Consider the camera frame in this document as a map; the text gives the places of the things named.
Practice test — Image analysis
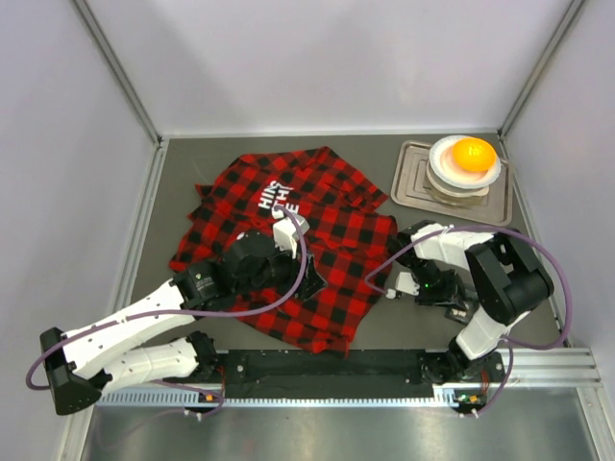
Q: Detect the orange ball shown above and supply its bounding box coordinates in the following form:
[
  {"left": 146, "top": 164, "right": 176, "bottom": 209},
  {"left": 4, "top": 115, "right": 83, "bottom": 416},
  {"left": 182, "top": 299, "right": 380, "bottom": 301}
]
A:
[{"left": 452, "top": 137, "right": 497, "bottom": 173}]

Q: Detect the stack of white paper plates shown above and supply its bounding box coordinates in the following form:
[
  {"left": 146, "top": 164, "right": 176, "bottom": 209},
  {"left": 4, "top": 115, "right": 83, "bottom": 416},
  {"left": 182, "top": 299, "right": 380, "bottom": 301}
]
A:
[{"left": 427, "top": 135, "right": 502, "bottom": 198}]

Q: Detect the red black plaid shirt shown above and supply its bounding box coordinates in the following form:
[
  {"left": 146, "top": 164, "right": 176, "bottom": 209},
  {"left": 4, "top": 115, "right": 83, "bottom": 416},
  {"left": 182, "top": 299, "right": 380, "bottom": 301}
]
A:
[{"left": 169, "top": 146, "right": 398, "bottom": 354}]

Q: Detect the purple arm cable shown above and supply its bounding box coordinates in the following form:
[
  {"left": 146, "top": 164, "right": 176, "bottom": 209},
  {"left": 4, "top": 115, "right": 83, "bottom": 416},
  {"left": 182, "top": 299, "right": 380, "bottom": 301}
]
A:
[
  {"left": 24, "top": 206, "right": 308, "bottom": 418},
  {"left": 364, "top": 224, "right": 574, "bottom": 418}
]

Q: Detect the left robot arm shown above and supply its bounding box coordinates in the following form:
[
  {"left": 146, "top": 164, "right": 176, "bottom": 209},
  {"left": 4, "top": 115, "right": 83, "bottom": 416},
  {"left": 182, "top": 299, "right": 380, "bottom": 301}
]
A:
[{"left": 39, "top": 251, "right": 327, "bottom": 416}]

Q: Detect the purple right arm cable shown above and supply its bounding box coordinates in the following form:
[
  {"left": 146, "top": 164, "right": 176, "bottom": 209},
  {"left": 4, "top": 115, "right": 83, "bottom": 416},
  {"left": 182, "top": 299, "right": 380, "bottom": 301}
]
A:
[{"left": 364, "top": 224, "right": 574, "bottom": 418}]

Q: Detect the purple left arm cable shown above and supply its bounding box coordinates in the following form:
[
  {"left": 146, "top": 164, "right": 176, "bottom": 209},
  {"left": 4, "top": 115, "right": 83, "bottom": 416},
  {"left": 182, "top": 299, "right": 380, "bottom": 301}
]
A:
[{"left": 24, "top": 206, "right": 308, "bottom": 418}]

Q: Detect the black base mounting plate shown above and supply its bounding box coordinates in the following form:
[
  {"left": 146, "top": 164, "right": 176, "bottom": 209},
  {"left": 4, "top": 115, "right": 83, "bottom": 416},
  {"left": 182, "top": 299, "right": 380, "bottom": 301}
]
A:
[{"left": 161, "top": 349, "right": 507, "bottom": 399}]

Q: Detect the metal tray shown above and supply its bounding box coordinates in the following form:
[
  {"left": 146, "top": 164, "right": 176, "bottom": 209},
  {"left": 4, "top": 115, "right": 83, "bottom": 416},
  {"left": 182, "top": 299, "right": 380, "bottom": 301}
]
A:
[{"left": 390, "top": 140, "right": 513, "bottom": 226}]

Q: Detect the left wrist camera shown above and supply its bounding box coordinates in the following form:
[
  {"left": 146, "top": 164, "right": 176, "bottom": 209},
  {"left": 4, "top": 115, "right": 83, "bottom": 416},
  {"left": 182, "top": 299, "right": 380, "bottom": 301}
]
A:
[{"left": 273, "top": 213, "right": 309, "bottom": 258}]

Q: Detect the perforated cable duct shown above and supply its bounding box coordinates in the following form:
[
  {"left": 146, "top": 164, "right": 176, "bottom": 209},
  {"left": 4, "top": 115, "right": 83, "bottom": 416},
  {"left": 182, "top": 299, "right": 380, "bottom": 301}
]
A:
[{"left": 98, "top": 387, "right": 459, "bottom": 408}]

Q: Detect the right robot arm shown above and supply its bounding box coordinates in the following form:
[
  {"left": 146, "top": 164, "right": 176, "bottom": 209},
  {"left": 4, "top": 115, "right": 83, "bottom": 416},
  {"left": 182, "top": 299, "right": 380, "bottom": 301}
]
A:
[{"left": 389, "top": 221, "right": 554, "bottom": 384}]

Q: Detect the black metal bracket stand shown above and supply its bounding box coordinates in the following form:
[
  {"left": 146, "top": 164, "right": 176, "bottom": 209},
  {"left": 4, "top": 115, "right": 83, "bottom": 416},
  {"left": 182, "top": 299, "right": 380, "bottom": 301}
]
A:
[{"left": 445, "top": 306, "right": 476, "bottom": 325}]

